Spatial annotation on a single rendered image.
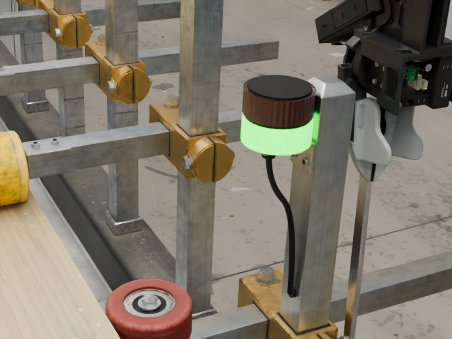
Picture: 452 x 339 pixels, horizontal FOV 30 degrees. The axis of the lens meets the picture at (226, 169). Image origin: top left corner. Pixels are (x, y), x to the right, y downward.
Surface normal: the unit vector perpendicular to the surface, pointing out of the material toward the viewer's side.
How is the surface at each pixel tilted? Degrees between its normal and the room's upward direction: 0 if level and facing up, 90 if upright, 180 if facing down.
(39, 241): 0
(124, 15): 90
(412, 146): 86
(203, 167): 90
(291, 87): 0
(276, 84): 0
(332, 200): 90
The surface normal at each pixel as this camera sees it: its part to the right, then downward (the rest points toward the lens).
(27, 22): 0.45, 0.42
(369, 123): -0.89, 0.22
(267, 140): -0.31, 0.42
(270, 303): 0.04, -0.89
